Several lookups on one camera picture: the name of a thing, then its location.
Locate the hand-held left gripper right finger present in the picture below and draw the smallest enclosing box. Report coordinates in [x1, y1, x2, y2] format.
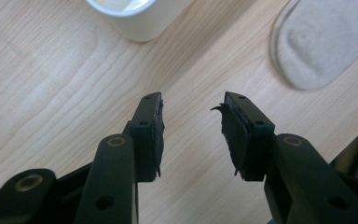
[210, 91, 276, 182]

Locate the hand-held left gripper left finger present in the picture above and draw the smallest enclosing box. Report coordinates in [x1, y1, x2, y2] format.
[123, 91, 166, 183]

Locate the white compartment storage box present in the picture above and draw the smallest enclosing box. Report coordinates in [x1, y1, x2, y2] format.
[85, 0, 195, 43]

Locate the beige sock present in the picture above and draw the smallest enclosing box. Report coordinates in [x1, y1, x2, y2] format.
[269, 0, 358, 91]

